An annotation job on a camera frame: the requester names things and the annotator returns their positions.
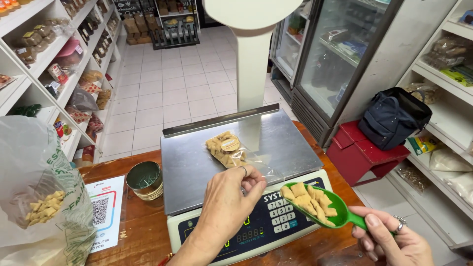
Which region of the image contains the white shelf with bagged goods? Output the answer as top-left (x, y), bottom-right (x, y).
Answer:
top-left (385, 0), bottom-right (473, 252)

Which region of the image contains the white shelf with packaged goods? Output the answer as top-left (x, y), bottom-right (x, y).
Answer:
top-left (0, 0), bottom-right (128, 167)

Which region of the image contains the small clear bag of crackers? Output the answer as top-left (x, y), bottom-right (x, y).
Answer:
top-left (204, 129), bottom-right (287, 186)

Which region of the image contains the large green-printed plastic bag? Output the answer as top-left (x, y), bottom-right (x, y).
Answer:
top-left (0, 115), bottom-right (98, 266)

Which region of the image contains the white printed paper sheet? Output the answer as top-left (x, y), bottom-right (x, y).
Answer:
top-left (84, 175), bottom-right (125, 254)

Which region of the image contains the ornate silver finger ring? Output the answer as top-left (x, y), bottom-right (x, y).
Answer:
top-left (392, 215), bottom-right (408, 234)

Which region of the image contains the heap of square crackers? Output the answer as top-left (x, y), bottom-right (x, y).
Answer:
top-left (280, 183), bottom-right (338, 227)

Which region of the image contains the white display refrigerator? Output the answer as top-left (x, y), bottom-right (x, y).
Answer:
top-left (269, 0), bottom-right (315, 105)

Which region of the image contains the glass door refrigerator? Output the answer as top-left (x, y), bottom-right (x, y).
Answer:
top-left (291, 0), bottom-right (458, 149)

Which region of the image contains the row of brown paper bags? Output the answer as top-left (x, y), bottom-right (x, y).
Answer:
top-left (122, 12), bottom-right (158, 46)

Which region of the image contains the dark blue bag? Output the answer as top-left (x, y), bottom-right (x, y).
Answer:
top-left (357, 87), bottom-right (433, 151)

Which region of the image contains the black display rack with baskets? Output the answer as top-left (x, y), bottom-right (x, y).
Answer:
top-left (149, 0), bottom-right (202, 51)

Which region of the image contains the white digital weighing scale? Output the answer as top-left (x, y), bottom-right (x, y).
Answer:
top-left (160, 0), bottom-right (333, 266)

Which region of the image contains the person's left hand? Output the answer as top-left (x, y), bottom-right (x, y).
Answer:
top-left (192, 165), bottom-right (267, 242)

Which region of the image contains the red step stool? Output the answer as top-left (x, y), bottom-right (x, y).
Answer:
top-left (326, 120), bottom-right (412, 187)

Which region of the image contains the round metal tin can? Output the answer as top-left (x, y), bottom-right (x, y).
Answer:
top-left (126, 161), bottom-right (164, 201)

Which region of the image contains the green plastic scoop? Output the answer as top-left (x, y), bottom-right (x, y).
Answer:
top-left (280, 181), bottom-right (395, 237)

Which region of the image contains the person's right hand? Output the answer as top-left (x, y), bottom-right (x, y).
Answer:
top-left (349, 206), bottom-right (435, 266)

